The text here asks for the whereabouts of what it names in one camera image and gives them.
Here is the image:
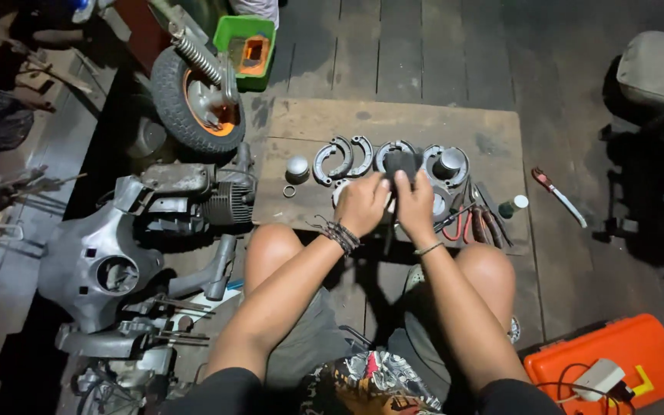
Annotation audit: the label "person's right hand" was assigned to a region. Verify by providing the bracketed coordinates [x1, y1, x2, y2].
[393, 169, 438, 238]

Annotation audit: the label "person's left hand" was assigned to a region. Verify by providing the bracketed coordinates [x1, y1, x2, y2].
[332, 171, 393, 238]

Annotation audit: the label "dark grey sanding pad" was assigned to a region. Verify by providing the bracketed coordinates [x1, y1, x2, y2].
[382, 149, 423, 185]

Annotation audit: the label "grey brake shoe pair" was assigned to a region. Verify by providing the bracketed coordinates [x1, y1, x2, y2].
[373, 139, 419, 176]

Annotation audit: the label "silver round part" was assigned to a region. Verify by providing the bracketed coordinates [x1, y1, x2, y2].
[431, 187, 455, 222]

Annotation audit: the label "white round part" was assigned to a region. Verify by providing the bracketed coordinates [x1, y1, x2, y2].
[331, 179, 353, 208]

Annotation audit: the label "dark metal piston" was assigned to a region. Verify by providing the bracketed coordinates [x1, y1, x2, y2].
[432, 149, 463, 181]

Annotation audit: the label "wooden work board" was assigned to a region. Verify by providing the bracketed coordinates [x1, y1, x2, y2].
[251, 98, 531, 256]

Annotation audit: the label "metal screwdriver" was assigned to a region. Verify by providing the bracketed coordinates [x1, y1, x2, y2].
[433, 202, 478, 234]

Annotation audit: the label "silver piston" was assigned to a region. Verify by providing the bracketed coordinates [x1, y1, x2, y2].
[285, 154, 311, 185]

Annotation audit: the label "small spray bottle white cap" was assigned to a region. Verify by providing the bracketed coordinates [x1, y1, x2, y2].
[497, 194, 530, 220]

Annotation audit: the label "person's legs and shorts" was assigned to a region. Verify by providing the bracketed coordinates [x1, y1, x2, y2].
[159, 222, 566, 415]

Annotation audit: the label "scooter engine block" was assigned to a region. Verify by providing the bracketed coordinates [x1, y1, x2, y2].
[110, 141, 259, 237]

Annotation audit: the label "green plastic crate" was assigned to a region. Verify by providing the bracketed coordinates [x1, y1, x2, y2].
[212, 14, 278, 93]

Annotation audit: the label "grey scooter fork part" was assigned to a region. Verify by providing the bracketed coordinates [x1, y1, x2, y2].
[168, 233, 238, 303]

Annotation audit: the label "scooter wheel orange rim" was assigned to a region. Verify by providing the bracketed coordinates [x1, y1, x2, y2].
[149, 23, 247, 155]

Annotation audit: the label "orange plastic toolbox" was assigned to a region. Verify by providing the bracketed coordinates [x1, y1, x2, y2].
[523, 313, 664, 415]

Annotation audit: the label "grey scooter headset cover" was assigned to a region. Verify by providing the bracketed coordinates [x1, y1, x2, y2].
[37, 204, 166, 335]

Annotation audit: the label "heap of scrap metal parts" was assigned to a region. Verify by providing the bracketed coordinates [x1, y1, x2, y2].
[0, 0, 99, 306]

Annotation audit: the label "metal brake shoe ring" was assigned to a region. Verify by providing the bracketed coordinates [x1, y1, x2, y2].
[421, 144, 471, 190]

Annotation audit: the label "red handled pliers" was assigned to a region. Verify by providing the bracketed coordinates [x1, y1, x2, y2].
[440, 193, 476, 244]

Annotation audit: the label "black beaded wrist bracelets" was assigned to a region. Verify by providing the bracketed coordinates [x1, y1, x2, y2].
[308, 216, 363, 257]

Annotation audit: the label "brown handled pliers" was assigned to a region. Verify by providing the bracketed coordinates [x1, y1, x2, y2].
[470, 183, 511, 250]

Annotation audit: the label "red handled pipe wrench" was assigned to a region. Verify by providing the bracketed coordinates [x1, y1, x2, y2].
[531, 166, 589, 229]

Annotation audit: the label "white power adapter with cable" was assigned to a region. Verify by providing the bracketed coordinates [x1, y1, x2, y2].
[534, 357, 638, 415]

